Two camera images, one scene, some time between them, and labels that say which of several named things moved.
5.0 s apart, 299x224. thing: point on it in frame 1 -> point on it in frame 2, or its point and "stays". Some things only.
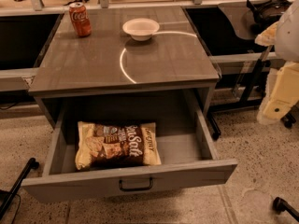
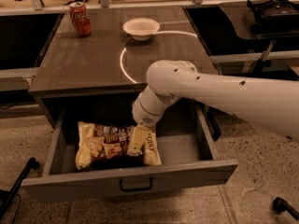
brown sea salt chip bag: (116, 145) stays
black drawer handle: (135, 189) stays
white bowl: (141, 29) stays
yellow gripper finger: (281, 93) -> (148, 107)
